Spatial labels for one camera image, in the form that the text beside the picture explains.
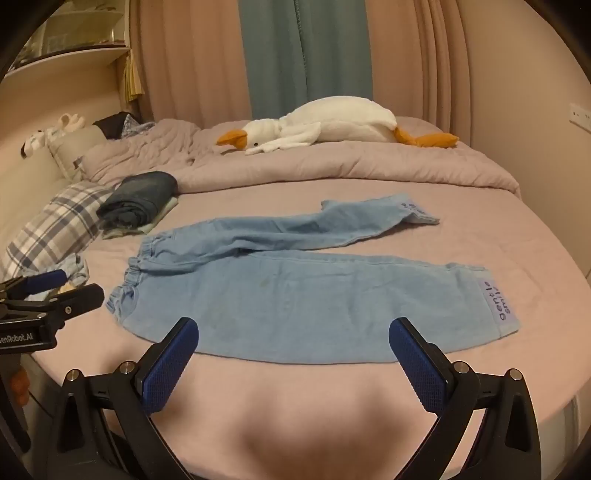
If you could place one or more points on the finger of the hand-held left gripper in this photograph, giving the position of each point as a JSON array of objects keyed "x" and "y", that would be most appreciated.
[
  {"x": 44, "y": 280},
  {"x": 69, "y": 302}
]

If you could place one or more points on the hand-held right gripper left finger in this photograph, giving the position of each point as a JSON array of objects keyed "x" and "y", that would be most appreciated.
[{"x": 170, "y": 367}]

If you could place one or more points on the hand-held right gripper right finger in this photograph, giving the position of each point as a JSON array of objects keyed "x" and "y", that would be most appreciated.
[{"x": 416, "y": 367}]

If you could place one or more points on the light blue pants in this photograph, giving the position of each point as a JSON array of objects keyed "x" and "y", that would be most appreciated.
[{"x": 300, "y": 300}]

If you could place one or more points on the orange toy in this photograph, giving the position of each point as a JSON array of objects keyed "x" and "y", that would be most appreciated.
[{"x": 19, "y": 383}]

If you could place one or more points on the plaid pillow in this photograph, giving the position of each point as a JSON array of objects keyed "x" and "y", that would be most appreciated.
[{"x": 55, "y": 221}]

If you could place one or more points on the folded dark blue jeans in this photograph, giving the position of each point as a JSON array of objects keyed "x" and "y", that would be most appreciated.
[{"x": 138, "y": 196}]

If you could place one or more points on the white dog plush toy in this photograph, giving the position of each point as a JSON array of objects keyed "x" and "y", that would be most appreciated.
[{"x": 34, "y": 141}]

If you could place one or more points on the white bunny plush toy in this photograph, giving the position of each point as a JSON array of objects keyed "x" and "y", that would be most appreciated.
[{"x": 68, "y": 122}]

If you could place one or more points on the dark clothing pile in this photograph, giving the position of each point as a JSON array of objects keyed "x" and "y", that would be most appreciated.
[{"x": 111, "y": 125}]

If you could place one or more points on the blue checked garment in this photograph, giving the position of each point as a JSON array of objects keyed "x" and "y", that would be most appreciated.
[{"x": 138, "y": 128}]

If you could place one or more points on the pink quilt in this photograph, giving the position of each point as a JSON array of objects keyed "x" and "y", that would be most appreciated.
[{"x": 323, "y": 170}]

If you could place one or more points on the yellow hanging cloth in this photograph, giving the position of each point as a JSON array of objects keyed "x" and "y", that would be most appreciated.
[{"x": 133, "y": 81}]

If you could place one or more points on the white goose plush toy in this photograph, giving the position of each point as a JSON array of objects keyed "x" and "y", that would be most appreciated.
[{"x": 332, "y": 122}]

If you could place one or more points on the pink curtain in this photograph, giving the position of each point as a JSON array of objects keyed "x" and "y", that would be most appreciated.
[
  {"x": 194, "y": 60},
  {"x": 425, "y": 55}
]

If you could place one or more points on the teal curtain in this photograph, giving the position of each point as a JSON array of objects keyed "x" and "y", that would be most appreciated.
[{"x": 304, "y": 50}]

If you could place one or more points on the white wall socket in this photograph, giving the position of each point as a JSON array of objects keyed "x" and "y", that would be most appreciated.
[{"x": 581, "y": 114}]

